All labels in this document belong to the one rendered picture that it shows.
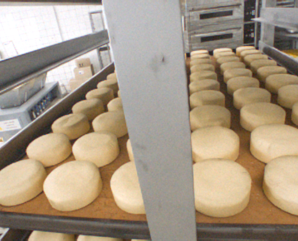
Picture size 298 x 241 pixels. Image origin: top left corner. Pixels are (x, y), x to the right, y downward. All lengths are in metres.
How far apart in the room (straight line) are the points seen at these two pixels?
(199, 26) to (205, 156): 4.67
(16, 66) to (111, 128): 0.15
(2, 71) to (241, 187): 0.29
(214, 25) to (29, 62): 4.75
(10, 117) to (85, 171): 1.51
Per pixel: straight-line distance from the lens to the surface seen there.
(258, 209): 0.19
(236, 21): 5.12
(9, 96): 1.77
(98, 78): 0.55
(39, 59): 0.38
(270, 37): 0.73
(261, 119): 0.27
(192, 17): 4.81
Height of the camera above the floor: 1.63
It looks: 26 degrees down
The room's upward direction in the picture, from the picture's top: 9 degrees counter-clockwise
